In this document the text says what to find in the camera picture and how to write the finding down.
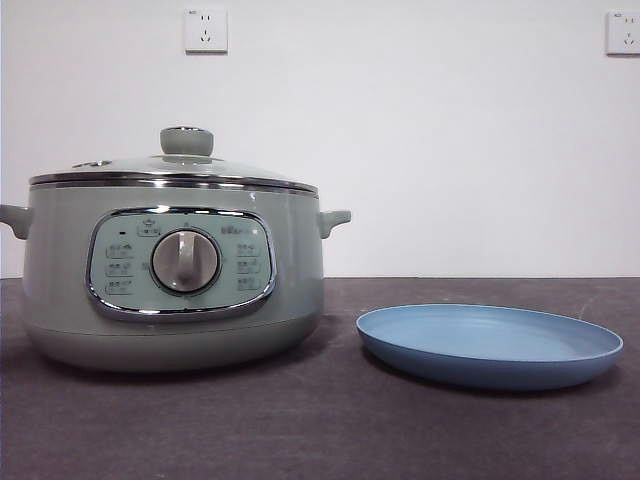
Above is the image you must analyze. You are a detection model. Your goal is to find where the white wall socket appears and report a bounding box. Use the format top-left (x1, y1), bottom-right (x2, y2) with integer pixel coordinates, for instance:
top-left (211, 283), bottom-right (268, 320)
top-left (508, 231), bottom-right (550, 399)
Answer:
top-left (605, 10), bottom-right (640, 56)
top-left (184, 8), bottom-right (230, 55)

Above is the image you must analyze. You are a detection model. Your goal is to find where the pale green electric steamer pot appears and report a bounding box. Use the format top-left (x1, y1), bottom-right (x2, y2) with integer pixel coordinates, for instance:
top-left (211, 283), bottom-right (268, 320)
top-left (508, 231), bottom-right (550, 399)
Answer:
top-left (0, 180), bottom-right (352, 374)

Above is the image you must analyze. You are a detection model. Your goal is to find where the blue round plate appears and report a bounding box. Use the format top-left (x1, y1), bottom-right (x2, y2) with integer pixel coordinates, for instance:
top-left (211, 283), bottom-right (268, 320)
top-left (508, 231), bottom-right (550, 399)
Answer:
top-left (355, 303), bottom-right (625, 392)

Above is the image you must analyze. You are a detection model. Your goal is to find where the glass lid with green knob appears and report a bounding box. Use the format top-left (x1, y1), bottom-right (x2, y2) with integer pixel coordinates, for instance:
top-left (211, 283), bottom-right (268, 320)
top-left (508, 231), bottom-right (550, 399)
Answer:
top-left (28, 126), bottom-right (320, 194)

